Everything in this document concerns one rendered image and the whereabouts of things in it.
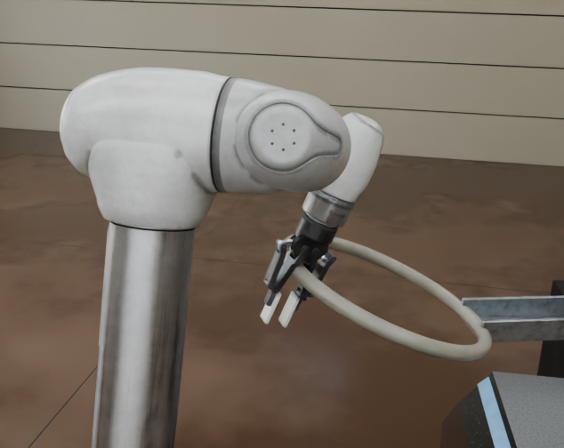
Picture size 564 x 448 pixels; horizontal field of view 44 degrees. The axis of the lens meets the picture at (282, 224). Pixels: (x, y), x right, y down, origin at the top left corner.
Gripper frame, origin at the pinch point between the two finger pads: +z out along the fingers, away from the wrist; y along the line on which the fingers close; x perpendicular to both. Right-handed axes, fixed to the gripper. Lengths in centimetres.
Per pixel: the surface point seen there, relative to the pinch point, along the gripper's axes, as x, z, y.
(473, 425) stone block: -4, 19, 66
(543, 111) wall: 428, -77, 481
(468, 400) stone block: 6, 18, 71
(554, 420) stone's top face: -16, 7, 75
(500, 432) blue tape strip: -13, 14, 64
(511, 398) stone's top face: -4, 9, 72
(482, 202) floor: 335, 17, 373
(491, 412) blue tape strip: -5, 14, 68
